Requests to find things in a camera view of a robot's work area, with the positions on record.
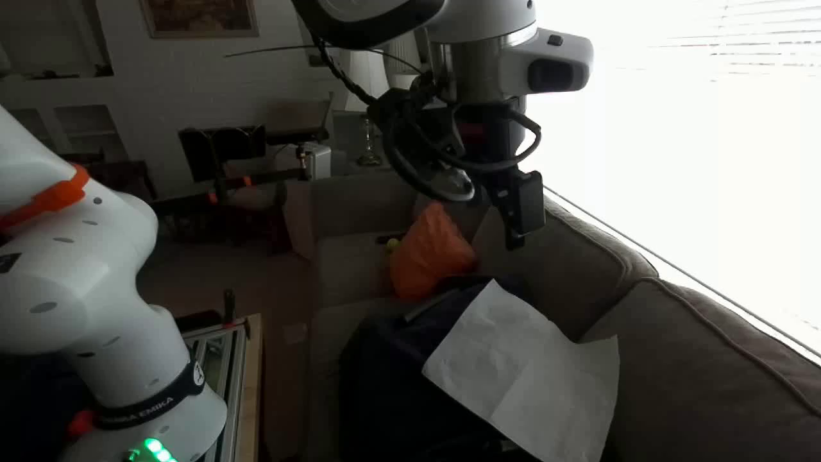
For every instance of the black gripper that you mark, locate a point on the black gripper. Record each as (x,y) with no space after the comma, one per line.
(525,199)

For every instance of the white cloth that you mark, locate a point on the white cloth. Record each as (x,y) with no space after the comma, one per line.
(523,376)

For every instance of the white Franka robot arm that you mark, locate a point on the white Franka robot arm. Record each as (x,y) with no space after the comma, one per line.
(78,291)

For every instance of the orange pillow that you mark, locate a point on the orange pillow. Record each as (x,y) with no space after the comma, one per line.
(427,257)

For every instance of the dark blue cloth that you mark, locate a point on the dark blue cloth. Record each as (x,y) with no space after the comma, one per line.
(387,394)

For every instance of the small white box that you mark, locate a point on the small white box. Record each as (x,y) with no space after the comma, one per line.
(316,161)

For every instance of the beige fabric sofa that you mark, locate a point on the beige fabric sofa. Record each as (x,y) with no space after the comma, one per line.
(701,385)

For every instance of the wooden table with rail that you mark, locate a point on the wooden table with rail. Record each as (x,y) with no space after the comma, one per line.
(244,376)

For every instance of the black camera stand bar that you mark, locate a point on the black camera stand bar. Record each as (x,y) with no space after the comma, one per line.
(223,150)

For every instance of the framed wall picture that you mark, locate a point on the framed wall picture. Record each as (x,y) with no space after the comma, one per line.
(200,17)

